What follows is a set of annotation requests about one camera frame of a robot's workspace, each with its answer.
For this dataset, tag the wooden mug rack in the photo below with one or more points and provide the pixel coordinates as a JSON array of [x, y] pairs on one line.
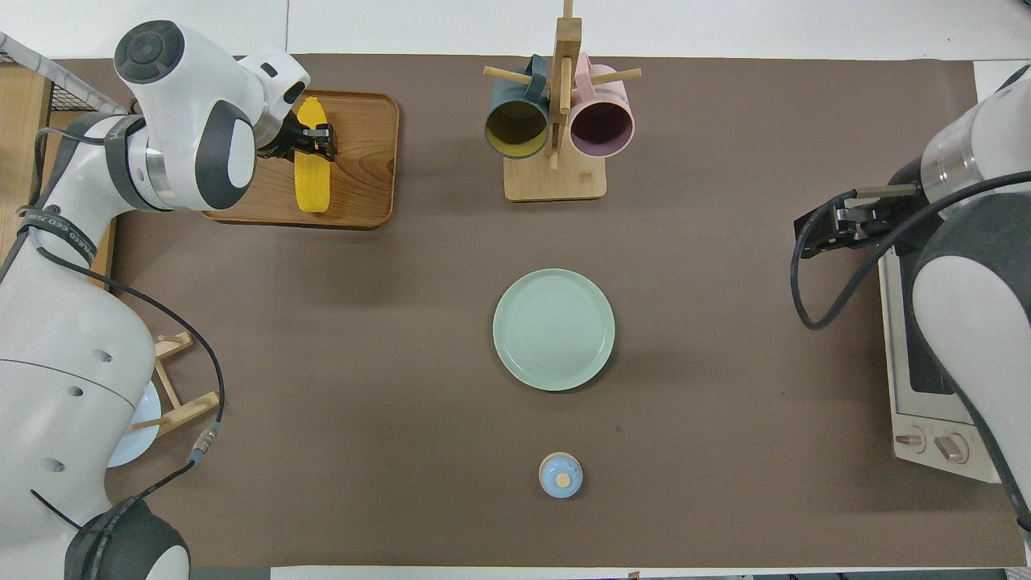
[[556, 181]]

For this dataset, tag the yellow corn cob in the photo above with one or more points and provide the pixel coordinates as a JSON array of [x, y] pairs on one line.
[[312, 185]]

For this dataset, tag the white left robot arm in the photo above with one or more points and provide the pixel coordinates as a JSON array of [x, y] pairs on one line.
[[64, 362]]

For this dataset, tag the wooden tray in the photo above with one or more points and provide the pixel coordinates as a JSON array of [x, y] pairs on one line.
[[362, 177]]

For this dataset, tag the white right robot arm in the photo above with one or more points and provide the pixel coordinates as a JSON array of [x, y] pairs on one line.
[[966, 306]]

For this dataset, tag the light blue plate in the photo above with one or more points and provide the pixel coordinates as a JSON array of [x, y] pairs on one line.
[[137, 443]]

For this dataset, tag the wooden plate rack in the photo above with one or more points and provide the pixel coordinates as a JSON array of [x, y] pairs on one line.
[[181, 407]]

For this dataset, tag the brown table mat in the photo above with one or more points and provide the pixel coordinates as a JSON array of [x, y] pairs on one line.
[[362, 362]]

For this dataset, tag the pale green plate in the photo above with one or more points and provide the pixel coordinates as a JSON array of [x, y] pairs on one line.
[[554, 330]]

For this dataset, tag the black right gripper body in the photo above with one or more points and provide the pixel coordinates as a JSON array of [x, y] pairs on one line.
[[882, 216]]

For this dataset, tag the pink mug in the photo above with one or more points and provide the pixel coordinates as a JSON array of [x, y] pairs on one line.
[[600, 125]]

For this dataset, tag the white toaster oven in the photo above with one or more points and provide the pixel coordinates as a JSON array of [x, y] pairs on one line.
[[926, 459]]

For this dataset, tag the blue bell with wooden knob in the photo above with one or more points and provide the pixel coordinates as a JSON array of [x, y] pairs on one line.
[[561, 477]]

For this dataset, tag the dark teal mug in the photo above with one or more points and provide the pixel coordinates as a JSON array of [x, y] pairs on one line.
[[515, 129]]

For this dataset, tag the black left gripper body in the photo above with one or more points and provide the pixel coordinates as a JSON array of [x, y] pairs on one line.
[[283, 135]]

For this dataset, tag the glass oven door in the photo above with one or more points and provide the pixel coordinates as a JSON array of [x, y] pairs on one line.
[[898, 338]]

